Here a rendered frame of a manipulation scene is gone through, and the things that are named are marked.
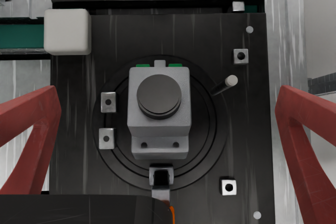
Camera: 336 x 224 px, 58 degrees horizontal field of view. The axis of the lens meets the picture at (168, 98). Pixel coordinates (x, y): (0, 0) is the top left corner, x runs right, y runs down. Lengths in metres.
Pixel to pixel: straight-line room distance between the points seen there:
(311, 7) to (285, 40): 0.14
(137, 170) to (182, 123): 0.12
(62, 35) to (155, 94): 0.16
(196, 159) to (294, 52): 0.17
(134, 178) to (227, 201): 0.10
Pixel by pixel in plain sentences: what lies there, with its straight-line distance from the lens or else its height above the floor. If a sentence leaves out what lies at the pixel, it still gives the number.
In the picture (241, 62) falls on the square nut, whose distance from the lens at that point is 0.33.
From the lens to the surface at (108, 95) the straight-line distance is 0.30.
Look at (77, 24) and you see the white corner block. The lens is 0.34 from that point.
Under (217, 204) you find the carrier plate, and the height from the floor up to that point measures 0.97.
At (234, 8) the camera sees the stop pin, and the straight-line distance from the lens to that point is 0.36.
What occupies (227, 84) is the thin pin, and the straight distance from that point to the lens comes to 0.23.
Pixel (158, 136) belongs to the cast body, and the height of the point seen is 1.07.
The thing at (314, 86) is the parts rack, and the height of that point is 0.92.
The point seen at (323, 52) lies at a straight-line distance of 0.51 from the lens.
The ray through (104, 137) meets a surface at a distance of 0.30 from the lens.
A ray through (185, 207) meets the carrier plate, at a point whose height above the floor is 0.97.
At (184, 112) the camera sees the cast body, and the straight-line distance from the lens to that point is 0.21.
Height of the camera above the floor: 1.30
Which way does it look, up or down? 85 degrees down
